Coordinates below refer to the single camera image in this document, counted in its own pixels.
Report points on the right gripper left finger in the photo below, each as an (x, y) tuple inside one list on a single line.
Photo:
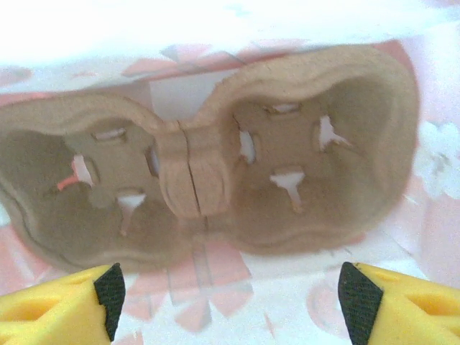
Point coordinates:
[(46, 312)]

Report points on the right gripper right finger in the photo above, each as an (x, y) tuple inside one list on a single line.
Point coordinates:
[(413, 312)]

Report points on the red white paper gift bag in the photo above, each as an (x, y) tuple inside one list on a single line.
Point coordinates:
[(223, 294)]

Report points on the brown pulp cup carrier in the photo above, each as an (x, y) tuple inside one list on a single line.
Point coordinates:
[(201, 161)]

